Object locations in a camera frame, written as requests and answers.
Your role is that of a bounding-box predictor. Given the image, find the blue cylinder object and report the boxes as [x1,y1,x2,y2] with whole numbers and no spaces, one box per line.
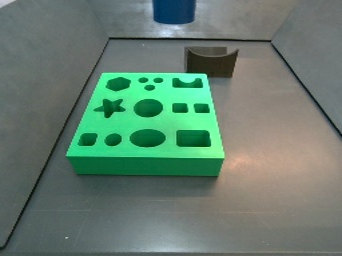
[153,0,197,24]

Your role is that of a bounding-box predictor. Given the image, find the green shape sorter block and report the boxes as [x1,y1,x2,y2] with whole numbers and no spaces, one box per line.
[67,73,225,176]

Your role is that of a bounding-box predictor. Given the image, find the dark concave shape block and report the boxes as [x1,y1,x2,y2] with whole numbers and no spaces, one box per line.
[185,46,240,78]

